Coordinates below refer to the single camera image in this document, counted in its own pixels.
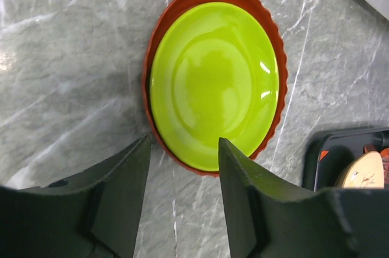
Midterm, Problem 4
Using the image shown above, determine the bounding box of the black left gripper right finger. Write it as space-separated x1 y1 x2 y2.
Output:
218 138 388 257

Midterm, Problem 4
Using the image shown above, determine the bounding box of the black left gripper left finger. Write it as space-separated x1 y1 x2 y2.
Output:
1 136 151 257

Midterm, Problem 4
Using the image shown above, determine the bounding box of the lime green plate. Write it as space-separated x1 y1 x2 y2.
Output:
150 2 280 172

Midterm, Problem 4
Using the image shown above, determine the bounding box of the red scalloped plate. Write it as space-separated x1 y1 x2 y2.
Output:
142 0 288 177

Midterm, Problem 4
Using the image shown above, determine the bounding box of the orange plastic fork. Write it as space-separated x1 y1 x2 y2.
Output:
319 151 329 160

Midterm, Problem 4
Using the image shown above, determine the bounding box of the black tray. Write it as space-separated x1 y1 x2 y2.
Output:
301 126 388 191

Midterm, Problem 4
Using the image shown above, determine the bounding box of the beige bird plate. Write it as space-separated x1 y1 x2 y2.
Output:
335 151 385 189

